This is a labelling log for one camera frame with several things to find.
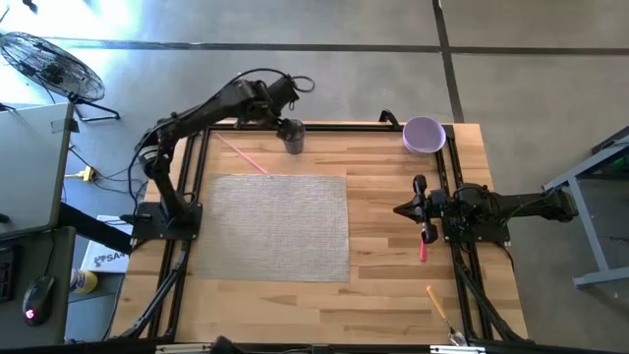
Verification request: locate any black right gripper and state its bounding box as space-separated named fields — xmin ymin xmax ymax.
xmin=392 ymin=174 xmax=448 ymax=246

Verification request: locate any dark smoked plastic tumbler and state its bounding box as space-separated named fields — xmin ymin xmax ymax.
xmin=283 ymin=119 xmax=307 ymax=155

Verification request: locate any pink drinking straw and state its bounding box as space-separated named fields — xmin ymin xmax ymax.
xmin=214 ymin=132 xmax=270 ymax=176

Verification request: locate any lilac plastic bowl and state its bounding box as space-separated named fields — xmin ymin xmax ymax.
xmin=401 ymin=115 xmax=447 ymax=157

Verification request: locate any black table clamp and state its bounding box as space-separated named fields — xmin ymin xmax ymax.
xmin=377 ymin=108 xmax=402 ymax=130

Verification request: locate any grey woven placemat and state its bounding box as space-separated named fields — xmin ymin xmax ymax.
xmin=189 ymin=172 xmax=352 ymax=284

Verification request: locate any blue-grey metal table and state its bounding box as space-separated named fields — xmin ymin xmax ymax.
xmin=542 ymin=125 xmax=629 ymax=290

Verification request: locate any yellow power strip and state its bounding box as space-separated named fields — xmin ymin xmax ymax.
xmin=65 ymin=165 xmax=97 ymax=183

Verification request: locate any black desk support beam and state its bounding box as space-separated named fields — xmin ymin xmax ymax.
xmin=57 ymin=201 xmax=134 ymax=256

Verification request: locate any white cardboard box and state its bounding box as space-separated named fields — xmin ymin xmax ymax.
xmin=80 ymin=214 xmax=134 ymax=274

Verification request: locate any black floor fan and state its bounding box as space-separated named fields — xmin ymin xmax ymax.
xmin=0 ymin=31 xmax=122 ymax=123

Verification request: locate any yellow white bottle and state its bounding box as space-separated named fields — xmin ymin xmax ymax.
xmin=68 ymin=268 xmax=99 ymax=295

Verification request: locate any light grey desk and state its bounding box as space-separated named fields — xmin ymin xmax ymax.
xmin=0 ymin=101 xmax=75 ymax=240

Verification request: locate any dark grey desk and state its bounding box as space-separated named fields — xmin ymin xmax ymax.
xmin=0 ymin=225 xmax=78 ymax=345

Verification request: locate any black computer mouse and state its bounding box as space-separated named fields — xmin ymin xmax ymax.
xmin=22 ymin=274 xmax=56 ymax=327

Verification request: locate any black keyboard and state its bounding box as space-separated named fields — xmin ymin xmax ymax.
xmin=0 ymin=245 xmax=16 ymax=302

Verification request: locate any wooden-handled metal utensil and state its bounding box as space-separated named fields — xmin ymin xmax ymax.
xmin=425 ymin=285 xmax=468 ymax=347

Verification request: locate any black floor cable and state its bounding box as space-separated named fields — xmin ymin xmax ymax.
xmin=68 ymin=145 xmax=148 ymax=207

